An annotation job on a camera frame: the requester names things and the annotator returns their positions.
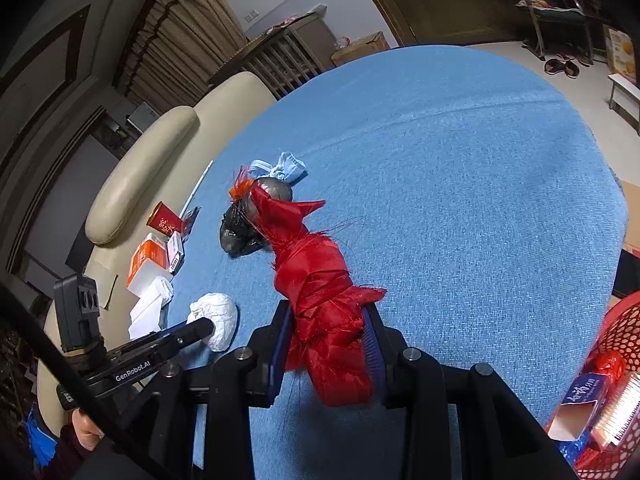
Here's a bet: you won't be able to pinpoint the white tissue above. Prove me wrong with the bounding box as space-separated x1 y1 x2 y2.
189 292 239 352

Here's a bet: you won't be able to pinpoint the beige sofa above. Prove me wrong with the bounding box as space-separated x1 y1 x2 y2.
37 71 278 441

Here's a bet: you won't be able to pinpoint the black tray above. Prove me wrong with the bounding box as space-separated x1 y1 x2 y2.
612 250 640 298

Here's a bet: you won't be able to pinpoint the brown curtain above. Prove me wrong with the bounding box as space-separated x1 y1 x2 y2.
112 0 248 116

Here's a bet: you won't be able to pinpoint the red plastic basket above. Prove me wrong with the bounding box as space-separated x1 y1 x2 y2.
545 295 640 480

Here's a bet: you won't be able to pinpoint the wooden double door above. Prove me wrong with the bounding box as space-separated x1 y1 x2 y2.
342 0 531 48

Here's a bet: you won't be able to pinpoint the orange white boxes on sofa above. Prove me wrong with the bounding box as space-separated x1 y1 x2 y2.
128 276 175 341

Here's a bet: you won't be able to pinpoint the blue face mask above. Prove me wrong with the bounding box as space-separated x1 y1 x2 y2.
248 151 308 184

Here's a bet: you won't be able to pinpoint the red cloth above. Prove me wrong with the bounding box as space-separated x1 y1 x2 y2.
250 182 388 408

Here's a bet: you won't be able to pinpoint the white stick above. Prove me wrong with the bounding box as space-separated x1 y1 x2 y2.
181 160 215 216

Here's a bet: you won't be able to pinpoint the black metal chair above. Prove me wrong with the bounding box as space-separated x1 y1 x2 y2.
492 0 601 63

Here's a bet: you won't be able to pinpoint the brown cardboard box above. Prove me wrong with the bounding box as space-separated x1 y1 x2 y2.
331 31 391 67

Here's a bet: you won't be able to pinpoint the dark foil packet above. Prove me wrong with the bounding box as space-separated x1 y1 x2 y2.
179 206 202 236

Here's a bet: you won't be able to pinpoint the blue white box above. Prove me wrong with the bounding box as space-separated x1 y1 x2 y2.
547 372 618 441

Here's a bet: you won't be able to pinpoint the black cable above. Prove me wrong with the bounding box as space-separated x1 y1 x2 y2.
0 285 168 480

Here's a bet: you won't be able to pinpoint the small white box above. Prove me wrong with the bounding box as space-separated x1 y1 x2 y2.
166 234 187 275

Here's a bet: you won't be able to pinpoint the red paper cup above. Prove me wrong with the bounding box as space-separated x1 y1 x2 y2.
146 201 182 235

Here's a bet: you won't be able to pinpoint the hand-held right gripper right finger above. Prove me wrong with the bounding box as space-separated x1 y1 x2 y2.
360 302 576 480

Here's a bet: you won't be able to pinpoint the dark framed door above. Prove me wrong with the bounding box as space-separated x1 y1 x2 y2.
0 0 166 271

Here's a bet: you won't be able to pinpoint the wooden slatted crib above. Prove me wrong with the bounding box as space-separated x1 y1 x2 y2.
207 7 338 98

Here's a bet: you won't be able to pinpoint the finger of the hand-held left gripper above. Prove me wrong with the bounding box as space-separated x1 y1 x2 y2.
160 317 215 348

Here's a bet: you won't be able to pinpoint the person's left hand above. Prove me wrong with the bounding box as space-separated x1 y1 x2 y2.
70 407 108 453

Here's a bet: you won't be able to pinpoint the yellow white carton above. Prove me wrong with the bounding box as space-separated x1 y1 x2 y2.
602 25 638 86

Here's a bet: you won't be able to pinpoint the orange feather tuft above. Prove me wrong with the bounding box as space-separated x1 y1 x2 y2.
227 165 261 201

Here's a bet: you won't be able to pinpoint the grey plastic bag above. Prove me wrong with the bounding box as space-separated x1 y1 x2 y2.
219 176 296 259

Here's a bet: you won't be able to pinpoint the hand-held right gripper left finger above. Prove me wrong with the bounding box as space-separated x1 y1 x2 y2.
120 299 296 480

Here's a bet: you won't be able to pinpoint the person's left forearm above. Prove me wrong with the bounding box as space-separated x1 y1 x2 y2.
55 425 108 480

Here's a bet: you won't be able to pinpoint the white stool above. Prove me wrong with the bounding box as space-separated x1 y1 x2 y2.
607 74 640 136

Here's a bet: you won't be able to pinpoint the orange white box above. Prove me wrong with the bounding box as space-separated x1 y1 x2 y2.
126 234 168 296

